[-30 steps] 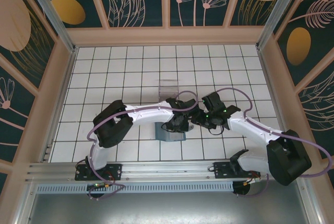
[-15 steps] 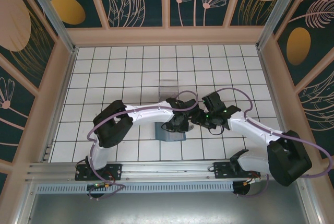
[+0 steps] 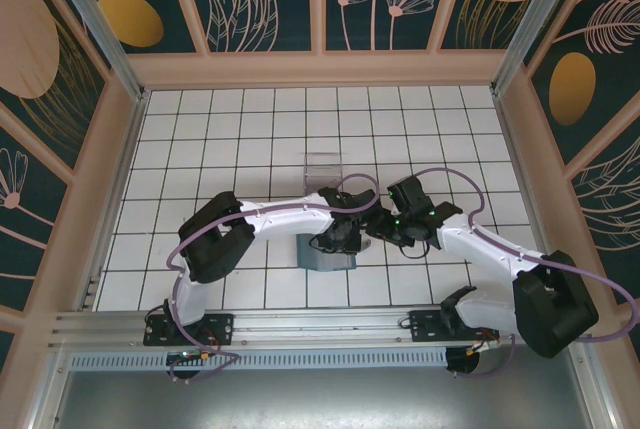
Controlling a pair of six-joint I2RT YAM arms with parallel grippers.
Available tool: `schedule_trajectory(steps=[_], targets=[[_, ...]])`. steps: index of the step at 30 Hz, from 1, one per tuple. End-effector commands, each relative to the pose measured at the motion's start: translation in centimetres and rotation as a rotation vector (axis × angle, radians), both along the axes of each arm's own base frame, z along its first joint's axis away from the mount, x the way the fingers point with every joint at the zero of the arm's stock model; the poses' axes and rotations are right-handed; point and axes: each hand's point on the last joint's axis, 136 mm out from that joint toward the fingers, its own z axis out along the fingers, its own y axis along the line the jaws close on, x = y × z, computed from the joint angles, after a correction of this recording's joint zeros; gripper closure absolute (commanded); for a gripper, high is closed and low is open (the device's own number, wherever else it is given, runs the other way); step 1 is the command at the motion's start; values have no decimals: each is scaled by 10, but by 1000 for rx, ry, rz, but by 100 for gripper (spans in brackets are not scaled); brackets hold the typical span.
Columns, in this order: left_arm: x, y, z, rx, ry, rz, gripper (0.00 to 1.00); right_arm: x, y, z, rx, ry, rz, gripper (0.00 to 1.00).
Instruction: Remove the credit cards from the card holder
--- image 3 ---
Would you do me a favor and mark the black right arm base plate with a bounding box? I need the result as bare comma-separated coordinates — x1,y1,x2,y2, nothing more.
408,308,501,343

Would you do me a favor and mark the grey slotted cable duct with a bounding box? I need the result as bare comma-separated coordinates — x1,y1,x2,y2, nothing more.
69,346,450,371

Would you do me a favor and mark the aluminium frame post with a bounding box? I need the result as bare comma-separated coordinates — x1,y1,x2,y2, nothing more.
39,0,152,103
492,0,596,95

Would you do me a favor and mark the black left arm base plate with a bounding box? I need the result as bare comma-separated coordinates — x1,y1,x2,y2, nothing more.
143,312,236,348

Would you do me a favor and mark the grey metal sheet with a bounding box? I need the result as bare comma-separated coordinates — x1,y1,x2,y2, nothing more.
29,368,616,429

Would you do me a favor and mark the teal card holder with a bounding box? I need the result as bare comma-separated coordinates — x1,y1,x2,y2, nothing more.
295,234,372,273

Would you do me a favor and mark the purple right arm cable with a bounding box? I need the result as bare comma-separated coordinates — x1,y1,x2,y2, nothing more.
399,167,640,380

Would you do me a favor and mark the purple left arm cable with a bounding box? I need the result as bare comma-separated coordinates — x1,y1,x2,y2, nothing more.
167,173,384,384

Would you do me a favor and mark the aluminium mounting rail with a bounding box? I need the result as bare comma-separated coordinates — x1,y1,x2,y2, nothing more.
47,302,596,350

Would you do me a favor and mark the clear acrylic card stand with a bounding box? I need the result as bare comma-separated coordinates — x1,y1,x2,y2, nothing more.
302,151,346,195

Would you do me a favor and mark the white wire connector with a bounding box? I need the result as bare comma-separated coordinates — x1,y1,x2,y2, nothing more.
464,338,501,356

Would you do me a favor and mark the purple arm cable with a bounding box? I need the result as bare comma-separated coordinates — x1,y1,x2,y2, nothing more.
167,173,384,384
399,167,640,380

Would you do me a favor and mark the small circuit board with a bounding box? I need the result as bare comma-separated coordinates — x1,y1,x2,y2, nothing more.
167,348,216,365

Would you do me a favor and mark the pinkish grey card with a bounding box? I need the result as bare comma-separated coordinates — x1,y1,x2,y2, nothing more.
322,254,356,271

